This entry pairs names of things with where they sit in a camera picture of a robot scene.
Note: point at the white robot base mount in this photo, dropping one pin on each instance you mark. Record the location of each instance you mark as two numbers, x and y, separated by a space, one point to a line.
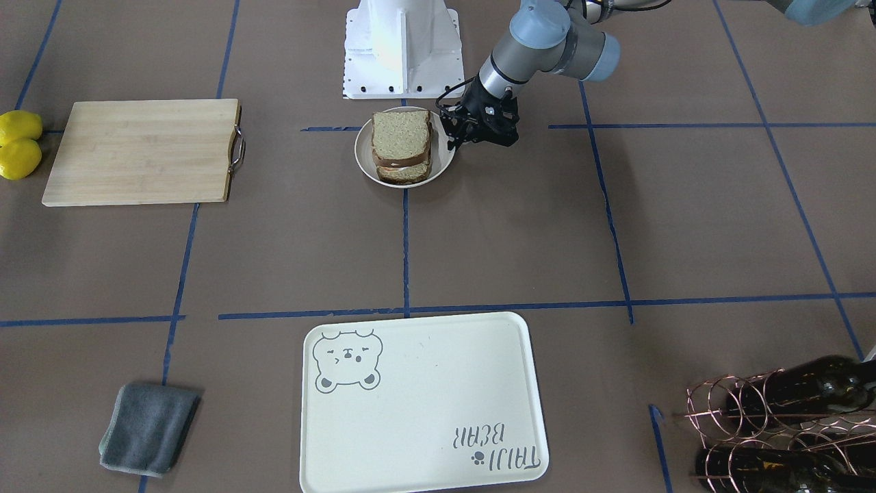
402 49

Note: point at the yellow lemon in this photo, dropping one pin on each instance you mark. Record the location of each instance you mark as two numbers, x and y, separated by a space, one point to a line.
17 124
20 158

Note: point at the white round plate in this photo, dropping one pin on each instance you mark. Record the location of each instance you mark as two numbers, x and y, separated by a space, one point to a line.
440 156

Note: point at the grey folded cloth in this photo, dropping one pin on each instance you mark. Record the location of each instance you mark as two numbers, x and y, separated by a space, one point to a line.
148 429

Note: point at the yellow lemon near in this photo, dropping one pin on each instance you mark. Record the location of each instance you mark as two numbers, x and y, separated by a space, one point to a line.
20 158

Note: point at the yellow lemon far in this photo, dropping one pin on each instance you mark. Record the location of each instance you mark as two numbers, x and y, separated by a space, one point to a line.
17 124

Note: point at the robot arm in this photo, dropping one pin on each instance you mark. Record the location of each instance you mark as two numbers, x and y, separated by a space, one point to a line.
551 37

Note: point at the bamboo cutting board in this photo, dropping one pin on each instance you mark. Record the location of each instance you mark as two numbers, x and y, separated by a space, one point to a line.
150 152

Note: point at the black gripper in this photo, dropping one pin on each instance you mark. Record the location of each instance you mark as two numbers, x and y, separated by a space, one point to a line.
481 103

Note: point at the cream bear tray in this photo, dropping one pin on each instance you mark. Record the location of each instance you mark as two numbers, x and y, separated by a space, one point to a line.
420 404

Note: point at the brown wine bottle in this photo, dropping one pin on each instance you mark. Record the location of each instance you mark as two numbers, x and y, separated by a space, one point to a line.
829 385
752 466

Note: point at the bread slice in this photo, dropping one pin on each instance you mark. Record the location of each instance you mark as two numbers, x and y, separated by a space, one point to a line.
404 175
401 138

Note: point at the copper wire bottle rack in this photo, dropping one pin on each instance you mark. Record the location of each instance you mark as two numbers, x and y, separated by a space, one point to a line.
804 429

